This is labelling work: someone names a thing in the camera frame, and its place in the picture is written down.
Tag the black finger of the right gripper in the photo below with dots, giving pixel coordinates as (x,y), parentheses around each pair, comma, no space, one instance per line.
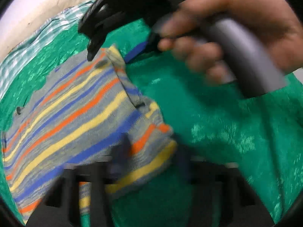
(147,46)
(97,39)

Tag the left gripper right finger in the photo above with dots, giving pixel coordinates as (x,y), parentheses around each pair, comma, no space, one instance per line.
(220,194)

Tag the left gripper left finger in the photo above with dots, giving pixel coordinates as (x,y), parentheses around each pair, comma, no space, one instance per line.
(61,204)

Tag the striped knit sweater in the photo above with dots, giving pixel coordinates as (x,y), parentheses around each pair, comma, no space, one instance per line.
(79,115)

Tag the person's right hand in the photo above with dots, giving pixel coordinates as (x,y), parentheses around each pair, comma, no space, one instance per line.
(273,22)

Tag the green checked bed sheet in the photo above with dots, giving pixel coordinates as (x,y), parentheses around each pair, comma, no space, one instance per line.
(25,51)

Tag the cream pillow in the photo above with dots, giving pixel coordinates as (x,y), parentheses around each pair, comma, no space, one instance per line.
(23,17)

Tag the green floral bedspread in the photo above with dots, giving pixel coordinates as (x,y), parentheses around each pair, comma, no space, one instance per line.
(263,135)

